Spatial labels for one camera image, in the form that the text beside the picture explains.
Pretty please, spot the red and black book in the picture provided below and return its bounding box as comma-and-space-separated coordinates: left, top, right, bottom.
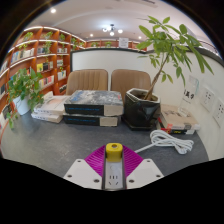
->
157, 119, 196, 136

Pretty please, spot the white book with picture cover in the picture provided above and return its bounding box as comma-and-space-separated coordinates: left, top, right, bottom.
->
33, 91, 71, 116

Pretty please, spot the money tree in black pot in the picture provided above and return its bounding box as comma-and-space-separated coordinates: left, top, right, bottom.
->
122, 15, 214, 132

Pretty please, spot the round white power strip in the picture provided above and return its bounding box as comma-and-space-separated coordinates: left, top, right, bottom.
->
103, 155, 127, 191

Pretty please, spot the tan-covered book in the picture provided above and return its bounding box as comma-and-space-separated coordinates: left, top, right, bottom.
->
159, 103, 202, 132

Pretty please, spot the yellow charger block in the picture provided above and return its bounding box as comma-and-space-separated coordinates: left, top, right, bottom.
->
105, 142, 124, 163

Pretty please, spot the plain white book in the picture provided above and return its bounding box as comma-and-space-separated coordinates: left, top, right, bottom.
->
30, 111, 64, 124

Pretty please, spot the coiled white power cable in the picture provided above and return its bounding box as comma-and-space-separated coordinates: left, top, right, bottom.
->
134, 129, 195, 155

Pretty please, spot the tan padded chair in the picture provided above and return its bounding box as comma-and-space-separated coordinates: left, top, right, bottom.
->
65, 69, 109, 97
110, 68, 153, 101

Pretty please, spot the white wall socket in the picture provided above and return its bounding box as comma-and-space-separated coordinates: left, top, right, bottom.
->
199, 87, 216, 113
211, 98, 224, 128

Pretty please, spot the clear acrylic sign holder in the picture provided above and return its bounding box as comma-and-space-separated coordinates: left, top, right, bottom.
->
179, 74, 201, 113

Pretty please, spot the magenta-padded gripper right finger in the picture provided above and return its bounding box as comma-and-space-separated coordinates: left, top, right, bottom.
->
122, 146, 165, 190

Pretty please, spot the orange wooden shelf unit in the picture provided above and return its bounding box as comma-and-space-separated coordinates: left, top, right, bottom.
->
0, 26, 148, 134

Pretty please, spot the ceiling lamp with round bulbs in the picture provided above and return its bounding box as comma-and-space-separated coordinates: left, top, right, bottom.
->
101, 23, 124, 37

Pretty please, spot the ivy plant in white pot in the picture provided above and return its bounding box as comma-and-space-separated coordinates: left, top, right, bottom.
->
6, 68, 45, 130

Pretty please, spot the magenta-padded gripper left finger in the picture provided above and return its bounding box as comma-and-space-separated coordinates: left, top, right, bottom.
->
63, 145, 108, 191

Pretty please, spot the thick dark-spined book, grey cover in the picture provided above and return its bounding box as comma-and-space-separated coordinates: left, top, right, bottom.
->
63, 89, 124, 117

